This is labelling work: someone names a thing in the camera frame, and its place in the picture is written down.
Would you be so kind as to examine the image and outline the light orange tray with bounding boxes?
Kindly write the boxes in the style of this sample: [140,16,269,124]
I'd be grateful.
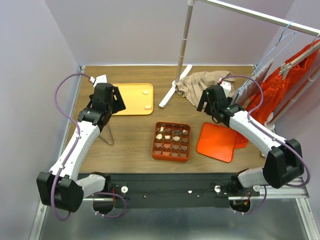
[114,83,154,116]

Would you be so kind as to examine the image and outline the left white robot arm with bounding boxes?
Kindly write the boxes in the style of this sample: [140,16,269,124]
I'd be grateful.
[36,82,126,213]

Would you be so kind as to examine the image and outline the orange box lid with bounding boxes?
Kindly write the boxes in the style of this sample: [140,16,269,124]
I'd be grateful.
[196,122,237,163]

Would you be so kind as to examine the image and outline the orange garment on hanger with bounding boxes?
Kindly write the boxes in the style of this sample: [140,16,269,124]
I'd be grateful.
[234,39,320,150]

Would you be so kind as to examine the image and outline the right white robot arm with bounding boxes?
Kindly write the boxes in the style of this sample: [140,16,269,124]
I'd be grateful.
[197,85,307,196]

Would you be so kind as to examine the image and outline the aluminium rail frame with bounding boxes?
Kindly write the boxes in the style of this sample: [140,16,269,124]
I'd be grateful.
[31,65,320,240]

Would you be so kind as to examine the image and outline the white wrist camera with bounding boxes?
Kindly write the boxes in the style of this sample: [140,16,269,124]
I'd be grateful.
[219,80,232,97]
[93,74,108,88]

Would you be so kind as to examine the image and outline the wooden clothes hanger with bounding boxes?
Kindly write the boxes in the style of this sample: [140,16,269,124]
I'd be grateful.
[279,32,320,78]

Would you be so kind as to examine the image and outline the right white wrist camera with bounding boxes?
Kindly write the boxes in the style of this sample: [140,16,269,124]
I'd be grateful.
[219,80,232,97]

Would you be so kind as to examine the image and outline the light rectangular chocolate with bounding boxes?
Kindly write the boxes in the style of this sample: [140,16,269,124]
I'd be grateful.
[144,105,152,110]

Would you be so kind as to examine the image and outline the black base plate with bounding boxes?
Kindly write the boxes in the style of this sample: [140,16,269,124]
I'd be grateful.
[82,172,261,210]

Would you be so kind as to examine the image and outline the orange compartment box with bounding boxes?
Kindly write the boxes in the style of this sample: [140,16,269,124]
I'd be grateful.
[151,121,191,163]

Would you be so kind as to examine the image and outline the beige crumpled cloth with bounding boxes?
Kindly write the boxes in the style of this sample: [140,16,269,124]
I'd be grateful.
[175,70,232,107]

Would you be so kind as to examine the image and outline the white clothes rack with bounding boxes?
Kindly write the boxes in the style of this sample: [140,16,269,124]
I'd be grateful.
[158,0,320,109]

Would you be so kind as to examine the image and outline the purple cable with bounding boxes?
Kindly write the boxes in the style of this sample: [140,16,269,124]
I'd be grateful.
[51,73,127,222]
[219,75,311,215]

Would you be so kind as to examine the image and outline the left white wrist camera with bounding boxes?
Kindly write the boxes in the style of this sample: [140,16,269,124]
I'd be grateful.
[93,74,108,88]

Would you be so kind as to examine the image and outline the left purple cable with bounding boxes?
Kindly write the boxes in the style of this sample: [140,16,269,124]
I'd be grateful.
[51,73,127,222]

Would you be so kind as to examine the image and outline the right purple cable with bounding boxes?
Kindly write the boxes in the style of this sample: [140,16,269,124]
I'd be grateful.
[219,75,311,215]

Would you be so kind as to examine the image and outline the blue wire hanger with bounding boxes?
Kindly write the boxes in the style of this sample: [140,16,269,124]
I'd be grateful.
[249,20,300,78]

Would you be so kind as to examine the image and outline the grey garment on hanger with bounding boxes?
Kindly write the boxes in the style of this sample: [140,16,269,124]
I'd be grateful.
[232,58,274,106]

